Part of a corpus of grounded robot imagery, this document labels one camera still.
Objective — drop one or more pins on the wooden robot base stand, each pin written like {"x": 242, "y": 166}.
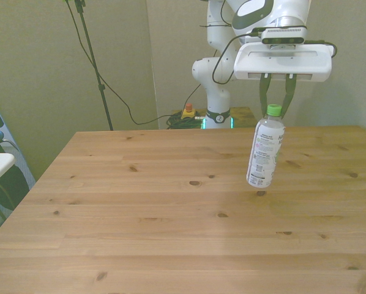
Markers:
{"x": 242, "y": 118}

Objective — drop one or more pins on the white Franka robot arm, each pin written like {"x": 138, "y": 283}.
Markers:
{"x": 216, "y": 92}

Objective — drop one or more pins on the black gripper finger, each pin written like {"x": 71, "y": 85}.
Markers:
{"x": 289, "y": 92}
{"x": 264, "y": 92}

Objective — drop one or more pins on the black tripod stand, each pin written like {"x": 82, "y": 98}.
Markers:
{"x": 94, "y": 64}

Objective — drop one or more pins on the yellow emergency stop button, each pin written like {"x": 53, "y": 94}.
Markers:
{"x": 188, "y": 112}

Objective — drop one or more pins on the white coconut water bottle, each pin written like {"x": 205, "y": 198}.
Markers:
{"x": 264, "y": 153}

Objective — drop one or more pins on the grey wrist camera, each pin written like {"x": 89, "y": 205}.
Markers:
{"x": 284, "y": 35}

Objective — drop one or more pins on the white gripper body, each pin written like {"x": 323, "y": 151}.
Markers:
{"x": 281, "y": 64}

